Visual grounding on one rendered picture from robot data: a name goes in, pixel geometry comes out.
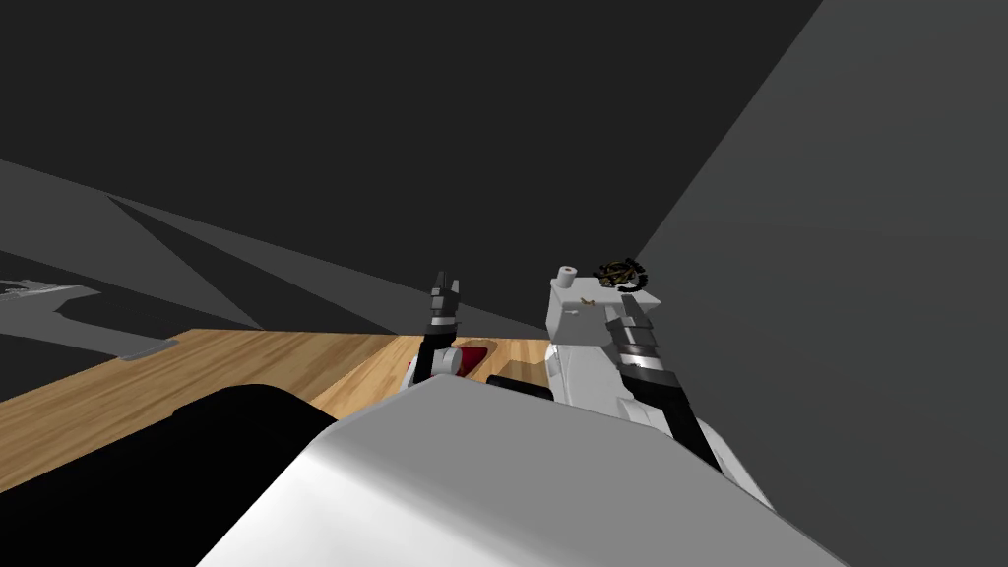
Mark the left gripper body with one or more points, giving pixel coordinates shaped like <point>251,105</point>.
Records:
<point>443,309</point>

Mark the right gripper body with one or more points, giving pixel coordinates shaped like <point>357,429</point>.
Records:
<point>632,323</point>

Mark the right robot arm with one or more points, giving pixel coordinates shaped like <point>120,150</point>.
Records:
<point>673,409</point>

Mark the red bowl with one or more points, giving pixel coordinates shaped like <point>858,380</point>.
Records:
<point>472,361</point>

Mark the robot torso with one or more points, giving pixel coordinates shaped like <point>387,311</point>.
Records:
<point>472,480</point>

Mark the wooden table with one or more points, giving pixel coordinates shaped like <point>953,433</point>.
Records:
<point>236,370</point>

